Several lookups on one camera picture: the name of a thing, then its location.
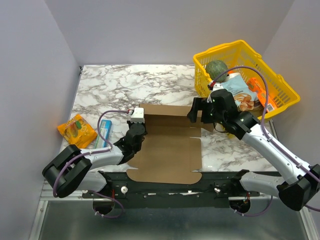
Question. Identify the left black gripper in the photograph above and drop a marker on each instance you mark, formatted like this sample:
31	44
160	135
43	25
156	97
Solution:
130	124

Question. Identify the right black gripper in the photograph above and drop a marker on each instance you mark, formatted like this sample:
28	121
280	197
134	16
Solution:
203	110

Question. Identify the brown cardboard box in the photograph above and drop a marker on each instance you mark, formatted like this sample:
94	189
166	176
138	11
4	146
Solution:
171	152

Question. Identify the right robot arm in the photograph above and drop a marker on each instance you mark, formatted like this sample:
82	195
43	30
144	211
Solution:
298	181

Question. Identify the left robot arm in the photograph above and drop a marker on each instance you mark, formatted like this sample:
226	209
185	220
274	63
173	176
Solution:
100	162

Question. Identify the blue toothpaste box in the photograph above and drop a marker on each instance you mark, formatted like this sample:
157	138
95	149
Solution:
105	129

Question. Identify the orange snack box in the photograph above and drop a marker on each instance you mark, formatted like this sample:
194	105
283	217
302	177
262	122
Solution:
254	86

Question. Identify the green round melon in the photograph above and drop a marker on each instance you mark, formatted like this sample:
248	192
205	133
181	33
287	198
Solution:
215	68

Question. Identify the white orange bottle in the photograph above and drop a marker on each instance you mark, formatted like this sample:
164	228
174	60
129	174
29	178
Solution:
231	75

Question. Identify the light blue snack pouch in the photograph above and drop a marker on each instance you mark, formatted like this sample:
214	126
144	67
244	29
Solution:
243	97

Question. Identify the orange candy bag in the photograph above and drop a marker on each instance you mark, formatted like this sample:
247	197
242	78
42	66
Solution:
77	131

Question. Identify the yellow plastic basket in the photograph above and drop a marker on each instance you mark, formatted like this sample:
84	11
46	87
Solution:
240	53

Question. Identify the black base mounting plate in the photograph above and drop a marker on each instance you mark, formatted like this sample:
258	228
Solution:
214	189

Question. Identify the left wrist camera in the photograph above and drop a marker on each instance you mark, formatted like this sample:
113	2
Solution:
136	115

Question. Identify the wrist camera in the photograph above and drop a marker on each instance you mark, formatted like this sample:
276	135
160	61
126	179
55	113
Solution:
136	115
218	85

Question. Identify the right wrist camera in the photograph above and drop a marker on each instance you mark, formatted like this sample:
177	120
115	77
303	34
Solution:
218	85

